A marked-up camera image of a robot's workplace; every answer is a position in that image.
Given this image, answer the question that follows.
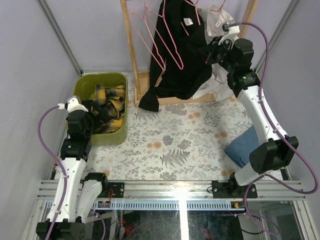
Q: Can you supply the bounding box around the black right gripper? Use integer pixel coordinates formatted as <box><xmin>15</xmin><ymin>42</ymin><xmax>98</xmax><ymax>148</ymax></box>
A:
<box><xmin>197</xmin><ymin>36</ymin><xmax>236</xmax><ymax>74</ymax></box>

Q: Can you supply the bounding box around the black button shirt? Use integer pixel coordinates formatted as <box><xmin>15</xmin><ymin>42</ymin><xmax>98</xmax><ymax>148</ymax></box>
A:
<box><xmin>82</xmin><ymin>100</ymin><xmax>111</xmax><ymax>127</ymax></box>

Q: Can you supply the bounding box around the yellow plaid flannel shirt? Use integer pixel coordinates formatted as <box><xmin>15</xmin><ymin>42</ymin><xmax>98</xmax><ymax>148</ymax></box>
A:
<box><xmin>92</xmin><ymin>84</ymin><xmax>126</xmax><ymax>134</ymax></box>

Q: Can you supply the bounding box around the pink hanger of black shirt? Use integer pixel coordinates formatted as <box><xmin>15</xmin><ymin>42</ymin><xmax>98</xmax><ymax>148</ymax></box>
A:
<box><xmin>180</xmin><ymin>0</ymin><xmax>202</xmax><ymax>36</ymax></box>

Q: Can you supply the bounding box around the pink hanger of plaid shirt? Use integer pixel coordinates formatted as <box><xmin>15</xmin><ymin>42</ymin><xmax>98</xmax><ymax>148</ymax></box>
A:
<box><xmin>143</xmin><ymin>0</ymin><xmax>184</xmax><ymax>71</ymax></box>

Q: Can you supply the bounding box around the pink wire hanger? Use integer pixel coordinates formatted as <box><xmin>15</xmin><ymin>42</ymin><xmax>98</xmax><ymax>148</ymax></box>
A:
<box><xmin>127</xmin><ymin>0</ymin><xmax>166</xmax><ymax>71</ymax></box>

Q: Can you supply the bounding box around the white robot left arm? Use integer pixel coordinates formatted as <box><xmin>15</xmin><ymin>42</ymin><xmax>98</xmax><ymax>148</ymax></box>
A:
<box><xmin>36</xmin><ymin>110</ymin><xmax>110</xmax><ymax>240</ymax></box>

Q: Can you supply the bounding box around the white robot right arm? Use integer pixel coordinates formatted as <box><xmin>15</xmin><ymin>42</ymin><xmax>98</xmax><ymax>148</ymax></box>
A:
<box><xmin>206</xmin><ymin>36</ymin><xmax>299</xmax><ymax>198</ymax></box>

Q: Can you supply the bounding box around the white hanging shirt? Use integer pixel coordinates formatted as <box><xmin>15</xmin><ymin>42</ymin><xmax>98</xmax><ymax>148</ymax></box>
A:
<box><xmin>192</xmin><ymin>5</ymin><xmax>234</xmax><ymax>101</ymax></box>

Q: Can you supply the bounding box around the pink hanger of white shirt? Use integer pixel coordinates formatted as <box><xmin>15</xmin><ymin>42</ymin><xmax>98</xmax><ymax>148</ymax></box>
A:
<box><xmin>208</xmin><ymin>3</ymin><xmax>226</xmax><ymax>35</ymax></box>

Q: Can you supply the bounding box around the olive green plastic basket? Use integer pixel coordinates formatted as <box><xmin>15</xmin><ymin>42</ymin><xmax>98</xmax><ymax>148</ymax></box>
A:
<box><xmin>73</xmin><ymin>72</ymin><xmax>129</xmax><ymax>146</ymax></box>

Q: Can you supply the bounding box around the wooden clothes rack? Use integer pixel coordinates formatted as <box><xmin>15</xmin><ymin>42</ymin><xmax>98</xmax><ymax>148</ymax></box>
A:
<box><xmin>120</xmin><ymin>0</ymin><xmax>259</xmax><ymax>106</ymax></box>

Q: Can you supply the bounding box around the floral patterned tablecloth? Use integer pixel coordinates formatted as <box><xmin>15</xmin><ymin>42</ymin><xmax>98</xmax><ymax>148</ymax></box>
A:
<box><xmin>84</xmin><ymin>72</ymin><xmax>252</xmax><ymax>181</ymax></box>

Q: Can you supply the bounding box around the folded blue cloth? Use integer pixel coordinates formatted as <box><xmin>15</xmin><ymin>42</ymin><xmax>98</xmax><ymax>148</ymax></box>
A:
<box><xmin>224</xmin><ymin>126</ymin><xmax>260</xmax><ymax>168</ymax></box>

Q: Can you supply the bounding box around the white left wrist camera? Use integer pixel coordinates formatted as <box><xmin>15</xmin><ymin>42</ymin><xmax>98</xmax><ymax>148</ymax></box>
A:
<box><xmin>57</xmin><ymin>95</ymin><xmax>88</xmax><ymax>113</ymax></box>

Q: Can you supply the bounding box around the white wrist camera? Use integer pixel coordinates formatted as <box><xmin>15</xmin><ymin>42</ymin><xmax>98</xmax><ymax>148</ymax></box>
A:
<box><xmin>57</xmin><ymin>95</ymin><xmax>88</xmax><ymax>113</ymax></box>
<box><xmin>218</xmin><ymin>20</ymin><xmax>240</xmax><ymax>45</ymax></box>

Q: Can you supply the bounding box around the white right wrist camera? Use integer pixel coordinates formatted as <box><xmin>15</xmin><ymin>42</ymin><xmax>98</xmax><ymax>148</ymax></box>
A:
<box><xmin>218</xmin><ymin>20</ymin><xmax>240</xmax><ymax>45</ymax></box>

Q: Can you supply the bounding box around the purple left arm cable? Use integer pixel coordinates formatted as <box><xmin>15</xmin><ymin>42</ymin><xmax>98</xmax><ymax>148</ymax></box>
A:
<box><xmin>37</xmin><ymin>104</ymin><xmax>106</xmax><ymax>240</ymax></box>

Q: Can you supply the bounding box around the aluminium front frame rail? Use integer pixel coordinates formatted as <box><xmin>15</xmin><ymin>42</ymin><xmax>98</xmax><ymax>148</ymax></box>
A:
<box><xmin>37</xmin><ymin>179</ymin><xmax>307</xmax><ymax>201</ymax></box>

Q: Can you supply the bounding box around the grey slotted cable duct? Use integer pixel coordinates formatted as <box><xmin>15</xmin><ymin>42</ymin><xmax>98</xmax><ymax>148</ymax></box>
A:
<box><xmin>92</xmin><ymin>199</ymin><xmax>245</xmax><ymax>211</ymax></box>

